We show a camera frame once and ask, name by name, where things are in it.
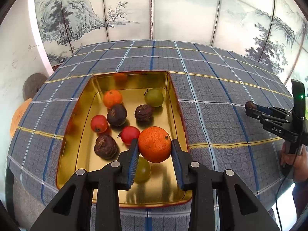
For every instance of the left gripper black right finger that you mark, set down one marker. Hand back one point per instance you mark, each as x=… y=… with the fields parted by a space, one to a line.
x=239 y=209

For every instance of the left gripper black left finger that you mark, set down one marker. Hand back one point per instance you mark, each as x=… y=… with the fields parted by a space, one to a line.
x=70 y=209

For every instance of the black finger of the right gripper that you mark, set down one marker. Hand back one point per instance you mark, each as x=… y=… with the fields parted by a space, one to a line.
x=266 y=119
x=273 y=111

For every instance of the dark wrinkled fruit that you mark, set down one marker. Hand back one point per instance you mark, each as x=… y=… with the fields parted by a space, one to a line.
x=250 y=105
x=105 y=147
x=144 y=112

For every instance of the green round fruit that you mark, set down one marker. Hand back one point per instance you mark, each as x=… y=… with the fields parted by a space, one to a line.
x=143 y=171

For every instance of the red round fruit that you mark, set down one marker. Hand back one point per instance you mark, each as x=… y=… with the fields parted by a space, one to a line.
x=129 y=133

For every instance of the orange tangerine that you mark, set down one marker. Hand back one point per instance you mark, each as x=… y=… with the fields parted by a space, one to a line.
x=154 y=144
x=111 y=98

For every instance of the green fruit with stem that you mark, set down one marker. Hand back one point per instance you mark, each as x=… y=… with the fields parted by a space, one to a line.
x=154 y=97

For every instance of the person right hand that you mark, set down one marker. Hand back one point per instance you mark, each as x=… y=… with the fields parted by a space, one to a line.
x=299 y=163

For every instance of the grey plaid tablecloth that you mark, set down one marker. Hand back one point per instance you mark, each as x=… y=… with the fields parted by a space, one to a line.
x=212 y=86

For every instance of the red fruit in box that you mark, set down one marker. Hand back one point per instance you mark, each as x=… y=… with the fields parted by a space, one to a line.
x=99 y=124

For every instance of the painted folding screen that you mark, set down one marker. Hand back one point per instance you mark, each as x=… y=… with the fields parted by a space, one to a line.
x=273 y=32

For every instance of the dark fruit in box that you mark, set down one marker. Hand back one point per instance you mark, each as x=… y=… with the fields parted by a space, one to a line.
x=117 y=115

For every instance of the red gold tin box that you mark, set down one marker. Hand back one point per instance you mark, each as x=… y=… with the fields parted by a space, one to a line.
x=155 y=184

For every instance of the orange tangerine in box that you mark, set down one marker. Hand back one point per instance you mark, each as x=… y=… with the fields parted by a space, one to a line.
x=111 y=98

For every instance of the orange round cushion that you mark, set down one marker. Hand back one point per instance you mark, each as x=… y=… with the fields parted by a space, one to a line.
x=18 y=115

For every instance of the black camera with screen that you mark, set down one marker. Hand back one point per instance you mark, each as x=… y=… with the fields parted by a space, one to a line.
x=298 y=91

